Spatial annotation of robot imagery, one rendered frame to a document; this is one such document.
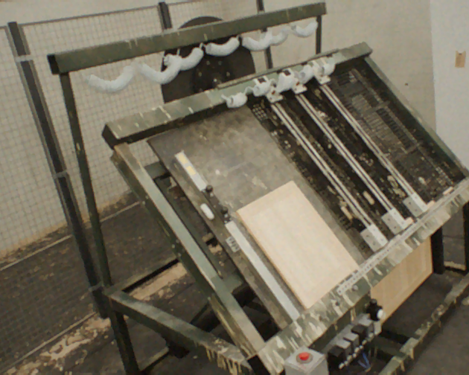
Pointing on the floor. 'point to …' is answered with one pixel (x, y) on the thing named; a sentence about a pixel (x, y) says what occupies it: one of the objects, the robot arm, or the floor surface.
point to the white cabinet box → (460, 79)
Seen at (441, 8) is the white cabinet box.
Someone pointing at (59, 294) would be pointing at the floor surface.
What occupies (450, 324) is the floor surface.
